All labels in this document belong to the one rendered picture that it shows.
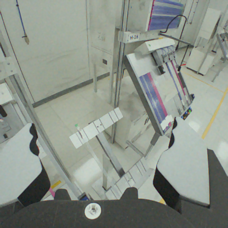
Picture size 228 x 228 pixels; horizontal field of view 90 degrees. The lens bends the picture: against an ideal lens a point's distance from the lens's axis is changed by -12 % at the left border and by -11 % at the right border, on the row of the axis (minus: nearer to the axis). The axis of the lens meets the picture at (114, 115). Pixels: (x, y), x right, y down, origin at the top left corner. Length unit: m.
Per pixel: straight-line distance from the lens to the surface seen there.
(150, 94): 1.08
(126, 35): 0.96
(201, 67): 4.55
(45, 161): 1.13
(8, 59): 0.64
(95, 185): 1.61
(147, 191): 1.68
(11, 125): 0.66
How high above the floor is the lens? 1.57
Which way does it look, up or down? 46 degrees down
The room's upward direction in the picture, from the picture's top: 6 degrees clockwise
